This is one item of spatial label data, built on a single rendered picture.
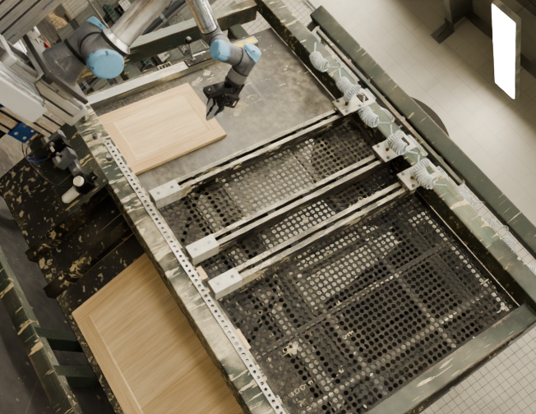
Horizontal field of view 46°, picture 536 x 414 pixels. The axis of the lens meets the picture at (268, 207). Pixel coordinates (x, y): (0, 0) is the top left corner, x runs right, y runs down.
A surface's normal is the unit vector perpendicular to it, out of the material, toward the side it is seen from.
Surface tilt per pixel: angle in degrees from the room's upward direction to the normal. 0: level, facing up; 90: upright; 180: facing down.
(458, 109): 90
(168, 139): 60
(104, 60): 97
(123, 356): 90
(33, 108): 90
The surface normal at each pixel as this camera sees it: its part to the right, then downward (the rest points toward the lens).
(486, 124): -0.34, -0.29
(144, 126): 0.11, -0.54
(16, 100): 0.53, 0.72
